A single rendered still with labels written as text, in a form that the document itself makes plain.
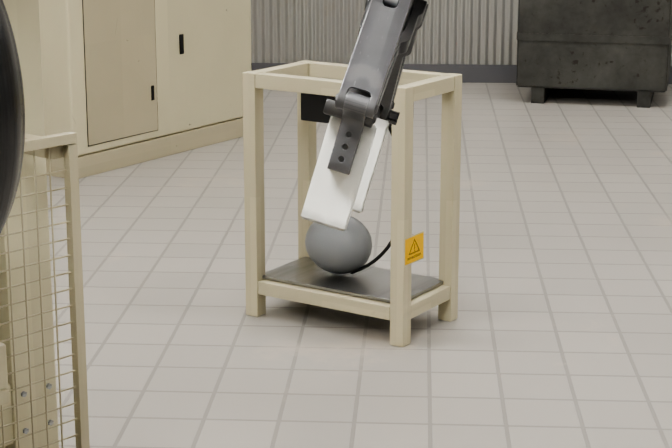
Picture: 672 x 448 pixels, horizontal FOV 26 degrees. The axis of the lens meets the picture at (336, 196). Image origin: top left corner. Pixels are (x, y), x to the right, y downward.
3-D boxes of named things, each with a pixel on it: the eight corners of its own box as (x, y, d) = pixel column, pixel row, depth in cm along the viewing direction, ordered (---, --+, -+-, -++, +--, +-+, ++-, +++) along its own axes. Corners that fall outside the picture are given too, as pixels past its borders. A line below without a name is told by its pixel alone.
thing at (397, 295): (403, 347, 444) (406, 88, 426) (245, 314, 476) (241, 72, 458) (458, 318, 472) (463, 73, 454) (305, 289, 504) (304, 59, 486)
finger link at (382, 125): (350, 109, 105) (350, 109, 106) (322, 201, 106) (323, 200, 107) (389, 121, 105) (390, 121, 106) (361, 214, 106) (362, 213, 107)
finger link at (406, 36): (425, 12, 98) (428, -3, 97) (381, 135, 91) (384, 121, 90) (369, -5, 98) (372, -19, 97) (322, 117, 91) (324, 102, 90)
